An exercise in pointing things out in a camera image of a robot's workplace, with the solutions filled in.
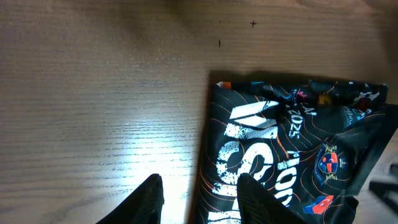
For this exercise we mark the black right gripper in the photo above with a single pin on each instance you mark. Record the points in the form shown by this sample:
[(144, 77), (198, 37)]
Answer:
[(385, 192)]

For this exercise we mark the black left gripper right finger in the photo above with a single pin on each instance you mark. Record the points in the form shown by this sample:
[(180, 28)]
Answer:
[(258, 206)]

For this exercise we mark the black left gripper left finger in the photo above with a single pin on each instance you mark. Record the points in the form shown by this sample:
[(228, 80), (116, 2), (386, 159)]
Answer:
[(143, 206)]

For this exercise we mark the black patterned cycling jersey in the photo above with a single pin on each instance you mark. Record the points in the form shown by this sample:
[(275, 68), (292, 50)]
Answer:
[(312, 145)]

